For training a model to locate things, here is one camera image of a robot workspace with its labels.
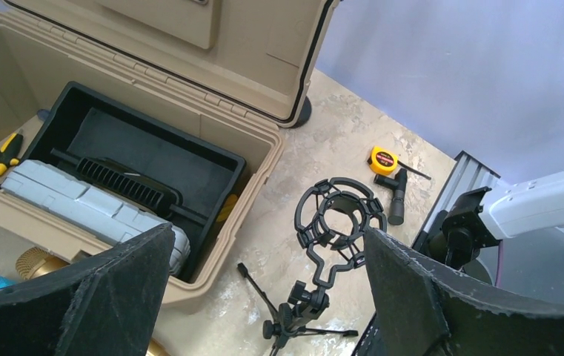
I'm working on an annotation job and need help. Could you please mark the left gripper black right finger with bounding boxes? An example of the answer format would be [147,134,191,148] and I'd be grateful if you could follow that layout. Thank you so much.
[364,228,564,355]

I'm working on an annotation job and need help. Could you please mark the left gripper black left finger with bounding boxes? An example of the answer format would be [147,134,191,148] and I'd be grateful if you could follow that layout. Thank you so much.
[0,224,175,355]

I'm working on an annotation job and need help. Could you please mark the black tripod shock-mount stand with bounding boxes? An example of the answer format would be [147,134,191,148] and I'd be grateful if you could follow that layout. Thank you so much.
[236,177,387,355]

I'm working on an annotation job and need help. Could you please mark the black clip mic stand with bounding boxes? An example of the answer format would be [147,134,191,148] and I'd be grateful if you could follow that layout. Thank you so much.
[292,96,312,128]

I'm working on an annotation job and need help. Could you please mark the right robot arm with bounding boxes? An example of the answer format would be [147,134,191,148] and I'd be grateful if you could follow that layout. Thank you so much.
[428,171,564,270]

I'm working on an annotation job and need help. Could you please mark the gold microphone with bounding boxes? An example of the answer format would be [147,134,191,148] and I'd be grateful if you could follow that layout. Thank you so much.
[15,247,70,280]

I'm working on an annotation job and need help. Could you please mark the grey small parts case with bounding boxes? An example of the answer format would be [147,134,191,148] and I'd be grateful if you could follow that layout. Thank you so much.
[1,159,167,246]

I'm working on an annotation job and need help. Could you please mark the black cylindrical adapter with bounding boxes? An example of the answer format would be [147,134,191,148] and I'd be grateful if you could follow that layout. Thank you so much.
[374,168,408,225]

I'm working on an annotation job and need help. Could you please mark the yellow tape measure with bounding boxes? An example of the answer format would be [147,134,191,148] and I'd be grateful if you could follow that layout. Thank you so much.
[367,146,399,176]

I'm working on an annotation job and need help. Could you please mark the black toolbox tray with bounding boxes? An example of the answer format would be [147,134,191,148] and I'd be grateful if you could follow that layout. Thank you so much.
[22,82,247,282]

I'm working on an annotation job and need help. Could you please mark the yellow black tool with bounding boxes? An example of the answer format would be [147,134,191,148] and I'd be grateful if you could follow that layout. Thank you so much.
[0,129,24,177]

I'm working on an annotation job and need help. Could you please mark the tan plastic toolbox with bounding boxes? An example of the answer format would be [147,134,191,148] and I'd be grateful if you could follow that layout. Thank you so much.
[0,1,337,314]

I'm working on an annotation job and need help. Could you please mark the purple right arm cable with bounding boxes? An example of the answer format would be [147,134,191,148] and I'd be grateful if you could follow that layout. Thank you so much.
[494,243,505,289]

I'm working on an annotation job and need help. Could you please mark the aluminium frame rails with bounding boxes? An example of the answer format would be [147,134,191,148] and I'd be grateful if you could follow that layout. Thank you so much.
[411,151,501,253]

